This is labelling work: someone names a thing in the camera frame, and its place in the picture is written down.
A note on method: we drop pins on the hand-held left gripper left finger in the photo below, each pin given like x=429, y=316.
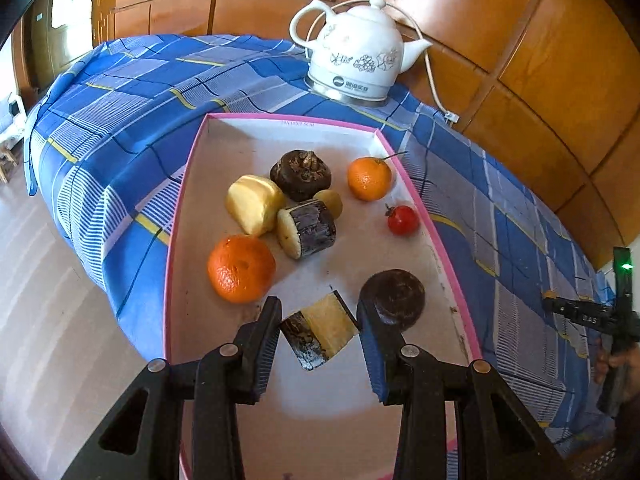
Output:
x=267, y=355

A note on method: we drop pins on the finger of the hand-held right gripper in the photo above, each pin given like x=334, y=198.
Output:
x=575, y=311

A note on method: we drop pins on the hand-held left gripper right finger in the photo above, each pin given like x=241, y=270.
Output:
x=372, y=350

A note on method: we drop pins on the wedge-cut dark-skinned yam piece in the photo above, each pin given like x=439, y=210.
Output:
x=325, y=325

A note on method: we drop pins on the dark brown round tuber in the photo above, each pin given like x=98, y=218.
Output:
x=400, y=297

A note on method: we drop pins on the orange mandarin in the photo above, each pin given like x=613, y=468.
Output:
x=241, y=269
x=369, y=179

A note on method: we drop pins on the cylindrical dark-skinned yam piece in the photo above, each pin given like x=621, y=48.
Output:
x=307, y=229

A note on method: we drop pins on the small red tomato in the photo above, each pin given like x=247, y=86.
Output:
x=403, y=220

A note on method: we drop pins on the peeled yellow tuber piece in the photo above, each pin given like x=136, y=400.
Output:
x=254, y=205

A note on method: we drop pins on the small beige round fruit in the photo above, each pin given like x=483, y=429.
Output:
x=332, y=204

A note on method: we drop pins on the pink shallow tray box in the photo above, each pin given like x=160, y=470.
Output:
x=225, y=160

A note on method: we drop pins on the person's right hand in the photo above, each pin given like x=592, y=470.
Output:
x=634, y=366

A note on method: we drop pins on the wooden wardrobe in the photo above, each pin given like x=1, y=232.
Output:
x=525, y=85

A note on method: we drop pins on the blue plaid tablecloth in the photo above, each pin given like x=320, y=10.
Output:
x=115, y=125

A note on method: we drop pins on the white ceramic electric kettle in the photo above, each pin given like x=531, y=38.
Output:
x=355, y=60

